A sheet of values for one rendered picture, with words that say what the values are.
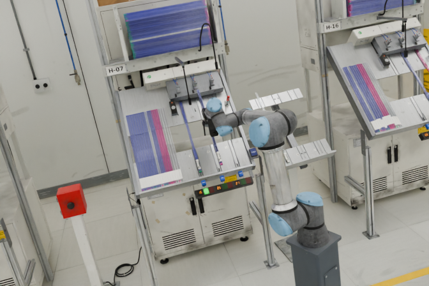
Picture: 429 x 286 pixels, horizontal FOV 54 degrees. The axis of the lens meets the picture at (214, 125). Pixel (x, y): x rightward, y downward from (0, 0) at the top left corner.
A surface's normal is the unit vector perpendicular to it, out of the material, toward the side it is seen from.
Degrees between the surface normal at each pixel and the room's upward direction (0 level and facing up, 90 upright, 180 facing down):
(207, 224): 90
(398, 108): 44
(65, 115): 90
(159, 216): 90
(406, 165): 90
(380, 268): 0
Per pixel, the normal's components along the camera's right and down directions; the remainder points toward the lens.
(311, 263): -0.76, 0.33
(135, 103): 0.04, -0.48
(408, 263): -0.16, -0.93
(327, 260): 0.63, 0.15
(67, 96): 0.22, 0.28
